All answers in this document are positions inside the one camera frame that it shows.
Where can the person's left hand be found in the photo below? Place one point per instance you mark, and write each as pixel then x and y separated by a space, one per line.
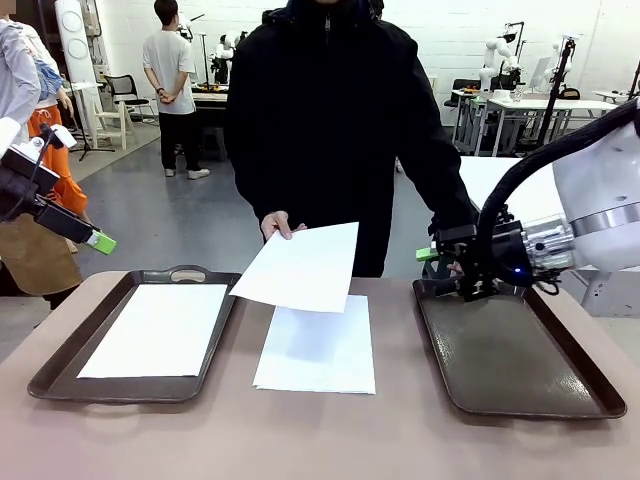
pixel 455 269

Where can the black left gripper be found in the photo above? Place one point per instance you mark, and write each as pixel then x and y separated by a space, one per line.
pixel 20 195

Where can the tall black tripod pole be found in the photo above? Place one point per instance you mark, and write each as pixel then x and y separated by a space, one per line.
pixel 552 107

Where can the person's left forearm black sleeve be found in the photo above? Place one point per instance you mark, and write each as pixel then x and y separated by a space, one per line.
pixel 445 200

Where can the person's right forearm black sleeve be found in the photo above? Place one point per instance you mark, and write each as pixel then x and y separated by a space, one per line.
pixel 260 195

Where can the black background office chair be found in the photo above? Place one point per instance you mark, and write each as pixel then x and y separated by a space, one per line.
pixel 462 86

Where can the grey plastic stool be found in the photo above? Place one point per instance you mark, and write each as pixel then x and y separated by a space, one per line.
pixel 214 145

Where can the white drawer cabinet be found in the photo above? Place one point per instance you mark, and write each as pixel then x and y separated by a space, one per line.
pixel 433 85

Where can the white A4 paper sheet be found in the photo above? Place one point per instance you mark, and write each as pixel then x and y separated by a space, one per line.
pixel 300 270
pixel 320 355
pixel 155 330

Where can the grey metal desk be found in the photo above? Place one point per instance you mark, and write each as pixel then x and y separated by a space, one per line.
pixel 472 125

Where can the patterned paper cup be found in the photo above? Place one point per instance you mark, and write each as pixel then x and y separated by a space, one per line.
pixel 520 94

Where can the white left camera mount plate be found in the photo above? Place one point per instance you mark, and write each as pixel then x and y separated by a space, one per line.
pixel 25 160

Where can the black and white background robot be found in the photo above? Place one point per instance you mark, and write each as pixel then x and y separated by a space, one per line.
pixel 227 42

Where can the person in black jacket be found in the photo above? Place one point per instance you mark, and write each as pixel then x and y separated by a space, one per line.
pixel 325 125

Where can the person in white T-shirt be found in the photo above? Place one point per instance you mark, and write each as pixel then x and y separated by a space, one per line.
pixel 167 65

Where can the wood-topped background table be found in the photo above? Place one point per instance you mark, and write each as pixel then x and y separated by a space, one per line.
pixel 210 95

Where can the white background desk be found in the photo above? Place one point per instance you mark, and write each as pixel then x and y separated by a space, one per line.
pixel 525 103

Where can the dark brown plastic tray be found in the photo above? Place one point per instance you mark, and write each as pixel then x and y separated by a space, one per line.
pixel 145 277
pixel 510 360

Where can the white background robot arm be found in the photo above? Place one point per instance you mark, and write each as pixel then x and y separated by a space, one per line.
pixel 556 50
pixel 492 55

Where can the black step stool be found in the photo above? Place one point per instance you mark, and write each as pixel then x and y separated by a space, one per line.
pixel 429 270

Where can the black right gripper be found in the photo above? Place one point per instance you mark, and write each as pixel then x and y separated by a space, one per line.
pixel 510 255

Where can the mannequin in orange pants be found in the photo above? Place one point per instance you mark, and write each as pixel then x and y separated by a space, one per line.
pixel 40 116

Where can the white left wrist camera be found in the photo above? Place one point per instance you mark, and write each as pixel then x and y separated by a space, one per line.
pixel 64 137

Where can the white wooden chair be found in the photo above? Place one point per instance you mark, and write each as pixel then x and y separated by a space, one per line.
pixel 112 117

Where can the black floor tripod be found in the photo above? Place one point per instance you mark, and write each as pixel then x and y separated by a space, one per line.
pixel 85 148

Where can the white background monitor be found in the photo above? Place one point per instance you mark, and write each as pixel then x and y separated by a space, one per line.
pixel 540 72

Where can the person's right hand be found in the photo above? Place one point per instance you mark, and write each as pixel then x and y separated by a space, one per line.
pixel 277 222

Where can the white standing air conditioner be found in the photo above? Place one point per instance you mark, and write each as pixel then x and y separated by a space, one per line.
pixel 75 50

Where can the black mesh office chair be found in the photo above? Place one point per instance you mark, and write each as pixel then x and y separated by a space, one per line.
pixel 122 85

